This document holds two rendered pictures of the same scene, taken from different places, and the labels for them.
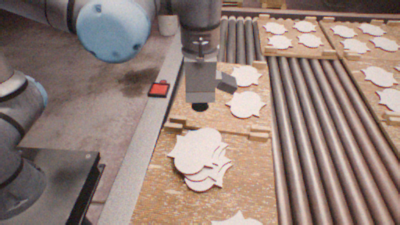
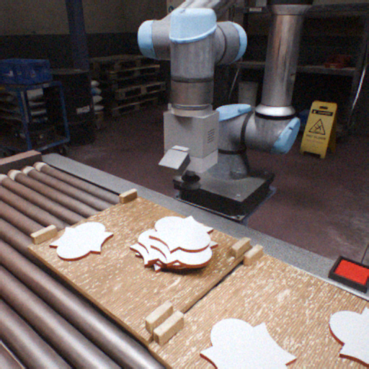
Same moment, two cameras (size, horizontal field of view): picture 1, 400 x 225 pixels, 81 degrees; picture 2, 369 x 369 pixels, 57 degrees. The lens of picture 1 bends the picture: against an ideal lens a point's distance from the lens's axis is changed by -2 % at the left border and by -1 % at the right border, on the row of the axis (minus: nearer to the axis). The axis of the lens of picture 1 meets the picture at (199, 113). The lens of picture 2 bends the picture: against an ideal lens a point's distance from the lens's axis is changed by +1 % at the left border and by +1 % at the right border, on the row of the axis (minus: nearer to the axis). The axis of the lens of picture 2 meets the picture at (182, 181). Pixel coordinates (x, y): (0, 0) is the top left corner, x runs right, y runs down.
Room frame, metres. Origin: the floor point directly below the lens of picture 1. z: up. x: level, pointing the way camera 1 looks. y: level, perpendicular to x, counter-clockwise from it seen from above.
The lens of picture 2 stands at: (0.75, -0.53, 1.42)
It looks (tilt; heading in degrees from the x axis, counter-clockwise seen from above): 25 degrees down; 122
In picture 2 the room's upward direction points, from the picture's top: straight up
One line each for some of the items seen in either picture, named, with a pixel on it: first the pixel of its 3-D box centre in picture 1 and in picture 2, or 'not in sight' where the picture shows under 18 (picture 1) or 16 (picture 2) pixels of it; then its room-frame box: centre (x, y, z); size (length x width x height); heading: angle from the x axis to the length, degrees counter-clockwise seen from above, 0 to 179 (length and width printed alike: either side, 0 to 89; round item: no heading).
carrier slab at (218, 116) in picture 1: (223, 92); (313, 354); (0.72, -0.09, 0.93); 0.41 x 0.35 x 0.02; 170
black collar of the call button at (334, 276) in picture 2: (158, 90); (352, 273); (0.74, 0.16, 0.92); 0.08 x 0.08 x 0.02; 83
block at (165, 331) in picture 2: (259, 130); (169, 327); (0.50, -0.19, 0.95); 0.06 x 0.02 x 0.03; 80
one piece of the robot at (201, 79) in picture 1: (210, 69); (184, 138); (0.42, -0.02, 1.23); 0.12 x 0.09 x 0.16; 91
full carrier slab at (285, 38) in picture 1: (292, 34); not in sight; (1.20, -0.50, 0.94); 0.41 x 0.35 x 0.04; 173
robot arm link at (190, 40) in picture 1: (200, 35); (190, 93); (0.42, 0.00, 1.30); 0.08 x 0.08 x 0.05
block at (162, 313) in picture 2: (258, 137); (159, 316); (0.47, -0.18, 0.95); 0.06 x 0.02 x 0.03; 82
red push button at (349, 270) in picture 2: (158, 90); (352, 273); (0.74, 0.16, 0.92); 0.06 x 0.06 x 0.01; 83
